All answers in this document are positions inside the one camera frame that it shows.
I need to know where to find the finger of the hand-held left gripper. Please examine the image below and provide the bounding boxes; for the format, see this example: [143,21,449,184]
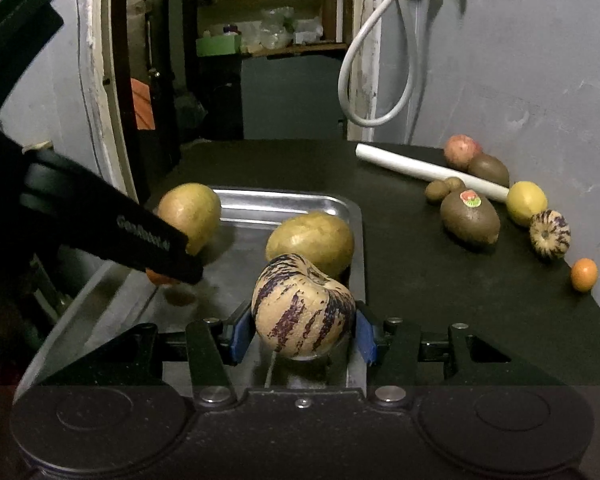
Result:
[155,227,204,286]

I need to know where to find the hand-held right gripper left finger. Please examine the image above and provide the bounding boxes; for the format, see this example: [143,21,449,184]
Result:
[45,300,255,410]

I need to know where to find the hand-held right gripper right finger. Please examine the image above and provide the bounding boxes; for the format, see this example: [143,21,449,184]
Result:
[355,301,566,409]

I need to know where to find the small orange kumquat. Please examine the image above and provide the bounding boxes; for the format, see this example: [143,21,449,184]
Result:
[146,267,182,287]

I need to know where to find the yellow-brown oval fruit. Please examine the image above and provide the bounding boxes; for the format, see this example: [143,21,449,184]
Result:
[157,183,222,256]
[265,211,355,278]

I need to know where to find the metal tray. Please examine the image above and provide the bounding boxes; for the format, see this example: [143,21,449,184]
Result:
[15,187,368,391]

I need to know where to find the large striped pepino melon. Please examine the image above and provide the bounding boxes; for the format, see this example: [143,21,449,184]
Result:
[251,253,357,359]

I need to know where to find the brown fruit with sticker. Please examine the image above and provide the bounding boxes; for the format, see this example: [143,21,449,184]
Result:
[440,189,501,247]

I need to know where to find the yellow lemon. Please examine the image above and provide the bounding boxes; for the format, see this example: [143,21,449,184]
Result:
[506,181,549,227]

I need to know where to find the small striped pepino melon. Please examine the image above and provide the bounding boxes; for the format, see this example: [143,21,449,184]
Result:
[529,210,572,261]

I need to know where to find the round orange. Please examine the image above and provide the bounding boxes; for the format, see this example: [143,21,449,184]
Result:
[571,258,599,293]

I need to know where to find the orange bag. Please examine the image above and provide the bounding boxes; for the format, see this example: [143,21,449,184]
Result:
[130,78,156,131]

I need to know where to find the white paper roll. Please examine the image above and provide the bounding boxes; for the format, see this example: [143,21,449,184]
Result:
[355,143,510,202]

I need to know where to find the dark grey cabinet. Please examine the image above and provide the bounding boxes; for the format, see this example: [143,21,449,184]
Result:
[241,55,348,140]

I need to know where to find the red apple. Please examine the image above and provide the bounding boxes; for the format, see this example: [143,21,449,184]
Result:
[443,134,483,171]

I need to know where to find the green box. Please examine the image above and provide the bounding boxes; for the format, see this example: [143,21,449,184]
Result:
[196,34,242,57]

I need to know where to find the clear plastic bags on shelf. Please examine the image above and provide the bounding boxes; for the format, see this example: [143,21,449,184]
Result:
[257,7,326,51]

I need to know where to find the white door frame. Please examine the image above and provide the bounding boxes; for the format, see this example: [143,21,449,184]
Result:
[85,0,148,201]

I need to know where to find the white flexible hose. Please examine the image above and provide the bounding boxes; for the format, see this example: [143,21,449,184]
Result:
[337,0,421,128]

